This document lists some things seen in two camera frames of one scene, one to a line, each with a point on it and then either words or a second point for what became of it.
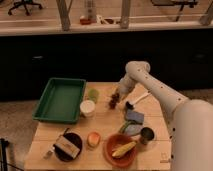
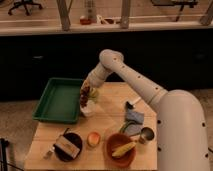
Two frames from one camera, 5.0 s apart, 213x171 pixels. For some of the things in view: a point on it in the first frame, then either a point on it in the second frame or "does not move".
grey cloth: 133,129 does not move
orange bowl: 113,143 does not move
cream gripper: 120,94 → 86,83
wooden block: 67,147 does not move
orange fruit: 93,139 does not move
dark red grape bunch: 114,99 → 84,95
